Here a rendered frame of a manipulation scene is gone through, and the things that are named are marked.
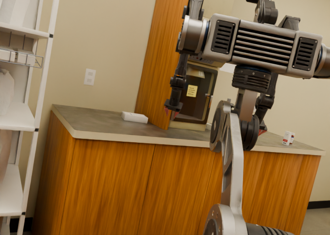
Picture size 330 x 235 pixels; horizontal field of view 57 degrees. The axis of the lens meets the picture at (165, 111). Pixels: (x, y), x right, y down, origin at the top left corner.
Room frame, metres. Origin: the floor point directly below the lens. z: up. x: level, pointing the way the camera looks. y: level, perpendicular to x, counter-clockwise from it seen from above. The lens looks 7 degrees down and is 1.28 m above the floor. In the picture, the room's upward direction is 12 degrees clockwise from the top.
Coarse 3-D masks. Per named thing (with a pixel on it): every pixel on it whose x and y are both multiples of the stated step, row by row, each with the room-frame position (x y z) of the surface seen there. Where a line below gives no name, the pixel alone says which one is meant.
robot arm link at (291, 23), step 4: (288, 16) 1.59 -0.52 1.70; (284, 20) 1.59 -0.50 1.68; (288, 20) 1.57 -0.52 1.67; (292, 20) 1.57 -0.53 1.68; (296, 20) 1.58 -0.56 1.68; (300, 20) 1.58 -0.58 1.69; (280, 24) 1.64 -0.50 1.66; (284, 24) 1.60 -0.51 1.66; (288, 24) 1.56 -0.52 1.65; (292, 24) 1.55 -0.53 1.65; (296, 24) 1.55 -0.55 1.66; (288, 28) 1.55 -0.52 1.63; (292, 28) 1.52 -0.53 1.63; (296, 28) 1.52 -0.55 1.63
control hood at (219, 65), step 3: (189, 54) 1.98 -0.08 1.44; (189, 57) 2.00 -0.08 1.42; (192, 60) 2.03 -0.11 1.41; (195, 60) 2.03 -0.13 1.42; (204, 63) 2.08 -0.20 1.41; (207, 63) 2.09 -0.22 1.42; (213, 63) 2.10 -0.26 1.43; (216, 63) 2.11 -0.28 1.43; (219, 63) 2.11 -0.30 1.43; (222, 63) 2.12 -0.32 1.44; (216, 66) 2.13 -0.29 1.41; (219, 66) 2.14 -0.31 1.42
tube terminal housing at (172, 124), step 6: (204, 18) 2.07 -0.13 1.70; (204, 66) 2.11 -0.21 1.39; (210, 66) 2.14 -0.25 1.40; (168, 126) 2.02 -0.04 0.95; (174, 126) 2.04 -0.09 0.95; (180, 126) 2.07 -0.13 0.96; (186, 126) 2.09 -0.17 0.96; (192, 126) 2.12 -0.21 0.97; (198, 126) 2.15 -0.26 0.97; (204, 126) 2.17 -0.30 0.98
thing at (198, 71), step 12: (192, 72) 2.06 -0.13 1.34; (204, 72) 2.11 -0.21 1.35; (216, 72) 2.16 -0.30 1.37; (192, 84) 2.07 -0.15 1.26; (204, 84) 2.12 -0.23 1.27; (180, 96) 2.03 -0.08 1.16; (204, 96) 2.13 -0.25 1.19; (192, 108) 2.09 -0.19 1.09; (204, 108) 2.14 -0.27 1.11; (180, 120) 2.05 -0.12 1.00; (192, 120) 2.10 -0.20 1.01; (204, 120) 2.15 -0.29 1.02
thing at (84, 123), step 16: (64, 112) 1.79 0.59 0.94; (80, 112) 1.90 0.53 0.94; (96, 112) 2.03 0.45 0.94; (112, 112) 2.17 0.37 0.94; (80, 128) 1.47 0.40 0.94; (96, 128) 1.54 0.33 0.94; (112, 128) 1.63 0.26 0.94; (128, 128) 1.71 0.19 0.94; (144, 128) 1.82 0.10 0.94; (160, 128) 1.93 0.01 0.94; (176, 144) 1.71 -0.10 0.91; (192, 144) 1.76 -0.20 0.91; (208, 144) 1.82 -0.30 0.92; (256, 144) 2.07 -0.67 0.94; (272, 144) 2.21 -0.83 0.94; (304, 144) 2.58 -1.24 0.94
